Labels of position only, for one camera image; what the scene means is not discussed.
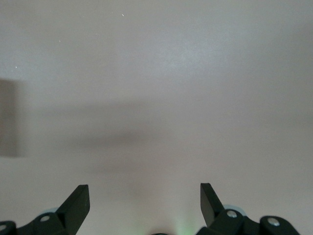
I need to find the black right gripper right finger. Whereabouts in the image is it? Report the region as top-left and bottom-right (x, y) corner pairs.
(197, 183), (301, 235)

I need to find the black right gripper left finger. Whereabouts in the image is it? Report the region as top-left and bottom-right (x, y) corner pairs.
(0, 185), (90, 235)

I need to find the brown table mat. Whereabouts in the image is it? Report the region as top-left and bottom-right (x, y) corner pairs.
(0, 0), (313, 235)

